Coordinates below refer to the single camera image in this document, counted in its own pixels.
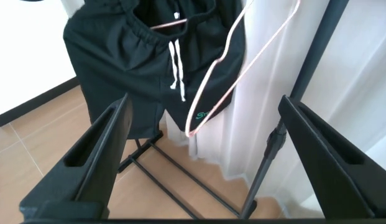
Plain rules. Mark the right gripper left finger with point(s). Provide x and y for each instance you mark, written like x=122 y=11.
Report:
x=53 y=193

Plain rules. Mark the black clothes rack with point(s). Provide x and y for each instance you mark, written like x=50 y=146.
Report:
x=317 y=46

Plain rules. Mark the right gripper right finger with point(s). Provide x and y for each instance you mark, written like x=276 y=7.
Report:
x=338 y=189

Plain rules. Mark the beige curtain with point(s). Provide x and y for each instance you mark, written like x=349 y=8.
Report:
x=273 y=93

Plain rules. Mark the black shorts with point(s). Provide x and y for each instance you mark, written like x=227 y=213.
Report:
x=118 y=62

